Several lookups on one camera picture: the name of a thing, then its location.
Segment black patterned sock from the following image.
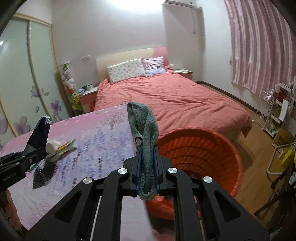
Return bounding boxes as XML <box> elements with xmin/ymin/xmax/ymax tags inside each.
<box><xmin>32</xmin><ymin>160</ymin><xmax>57</xmax><ymax>190</ymax></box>

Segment orange plastic laundry basket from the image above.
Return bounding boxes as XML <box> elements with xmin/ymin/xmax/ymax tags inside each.
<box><xmin>144</xmin><ymin>127</ymin><xmax>244</xmax><ymax>221</ymax></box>

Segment grey green sock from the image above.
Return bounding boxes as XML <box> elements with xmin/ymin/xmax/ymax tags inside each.
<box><xmin>127</xmin><ymin>102</ymin><xmax>159</xmax><ymax>201</ymax></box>

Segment snack wrapper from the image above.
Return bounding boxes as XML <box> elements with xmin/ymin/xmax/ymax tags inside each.
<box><xmin>56</xmin><ymin>139</ymin><xmax>77</xmax><ymax>154</ymax></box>

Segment person left hand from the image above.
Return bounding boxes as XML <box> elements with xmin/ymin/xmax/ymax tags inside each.
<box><xmin>1</xmin><ymin>189</ymin><xmax>22</xmax><ymax>231</ymax></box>

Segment floral sliding wardrobe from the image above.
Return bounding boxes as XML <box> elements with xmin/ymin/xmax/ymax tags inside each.
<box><xmin>1</xmin><ymin>16</ymin><xmax>71</xmax><ymax>148</ymax></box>

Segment hanging plush toys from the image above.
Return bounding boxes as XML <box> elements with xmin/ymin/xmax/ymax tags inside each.
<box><xmin>61</xmin><ymin>62</ymin><xmax>83</xmax><ymax>114</ymax></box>

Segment pink white nightstand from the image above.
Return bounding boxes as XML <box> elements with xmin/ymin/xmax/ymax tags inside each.
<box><xmin>79</xmin><ymin>87</ymin><xmax>97</xmax><ymax>113</ymax></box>

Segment small red bin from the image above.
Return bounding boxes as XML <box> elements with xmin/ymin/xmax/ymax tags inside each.
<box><xmin>89</xmin><ymin>101</ymin><xmax>95</xmax><ymax>112</ymax></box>

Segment coral red duvet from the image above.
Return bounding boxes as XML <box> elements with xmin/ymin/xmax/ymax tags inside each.
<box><xmin>94</xmin><ymin>68</ymin><xmax>252</xmax><ymax>137</ymax></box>

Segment white mug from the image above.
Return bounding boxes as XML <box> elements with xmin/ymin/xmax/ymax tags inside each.
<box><xmin>85</xmin><ymin>84</ymin><xmax>93</xmax><ymax>91</ymax></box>

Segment right bedside table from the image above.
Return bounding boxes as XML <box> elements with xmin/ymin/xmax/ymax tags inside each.
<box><xmin>174</xmin><ymin>69</ymin><xmax>193</xmax><ymax>80</ymax></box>

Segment beige pink headboard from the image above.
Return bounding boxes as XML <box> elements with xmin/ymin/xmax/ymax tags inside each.
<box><xmin>95</xmin><ymin>47</ymin><xmax>169</xmax><ymax>88</ymax></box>

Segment floral white pillow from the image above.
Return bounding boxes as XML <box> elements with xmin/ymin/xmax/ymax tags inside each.
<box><xmin>107</xmin><ymin>58</ymin><xmax>145</xmax><ymax>84</ymax></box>

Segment pink striped pillow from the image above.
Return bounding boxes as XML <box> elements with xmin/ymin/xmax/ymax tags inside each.
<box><xmin>141</xmin><ymin>56</ymin><xmax>166</xmax><ymax>76</ymax></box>

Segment pink striped curtain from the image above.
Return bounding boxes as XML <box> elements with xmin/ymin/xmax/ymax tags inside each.
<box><xmin>224</xmin><ymin>1</ymin><xmax>295</xmax><ymax>95</ymax></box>

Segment white air conditioner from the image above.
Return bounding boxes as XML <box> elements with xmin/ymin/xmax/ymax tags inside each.
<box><xmin>164</xmin><ymin>0</ymin><xmax>195</xmax><ymax>8</ymax></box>

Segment white wire rack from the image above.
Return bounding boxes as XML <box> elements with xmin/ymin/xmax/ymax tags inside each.
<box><xmin>252</xmin><ymin>89</ymin><xmax>282</xmax><ymax>138</ymax></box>

